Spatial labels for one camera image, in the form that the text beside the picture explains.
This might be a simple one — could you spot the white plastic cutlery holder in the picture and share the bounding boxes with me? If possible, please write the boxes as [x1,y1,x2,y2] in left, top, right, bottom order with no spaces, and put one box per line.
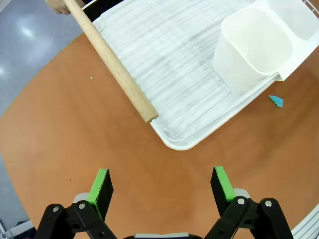
[212,0,319,94]

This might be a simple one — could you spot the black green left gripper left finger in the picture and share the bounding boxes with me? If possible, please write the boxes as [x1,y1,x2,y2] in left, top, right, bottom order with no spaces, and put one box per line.
[33,168,118,239]

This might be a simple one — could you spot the wooden rolling pin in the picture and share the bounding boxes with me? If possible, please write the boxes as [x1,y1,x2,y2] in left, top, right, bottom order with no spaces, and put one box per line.
[63,0,160,124]

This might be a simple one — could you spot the blue paper scrap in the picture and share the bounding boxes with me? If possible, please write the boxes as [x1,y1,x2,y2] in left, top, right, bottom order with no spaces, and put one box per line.
[268,95,285,109]

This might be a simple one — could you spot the white wire dish rack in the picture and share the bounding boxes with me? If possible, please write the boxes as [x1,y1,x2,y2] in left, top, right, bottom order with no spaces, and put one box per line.
[81,0,319,151]

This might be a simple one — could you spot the white ribbed panel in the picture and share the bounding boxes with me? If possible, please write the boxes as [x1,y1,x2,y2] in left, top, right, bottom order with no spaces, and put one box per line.
[291,206,319,239]

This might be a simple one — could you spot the person's right hand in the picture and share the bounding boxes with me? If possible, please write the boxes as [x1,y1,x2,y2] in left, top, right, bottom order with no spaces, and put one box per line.
[45,0,72,15]

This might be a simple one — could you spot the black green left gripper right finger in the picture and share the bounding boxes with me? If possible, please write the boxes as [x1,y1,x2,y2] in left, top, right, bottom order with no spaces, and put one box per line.
[204,166,294,239]

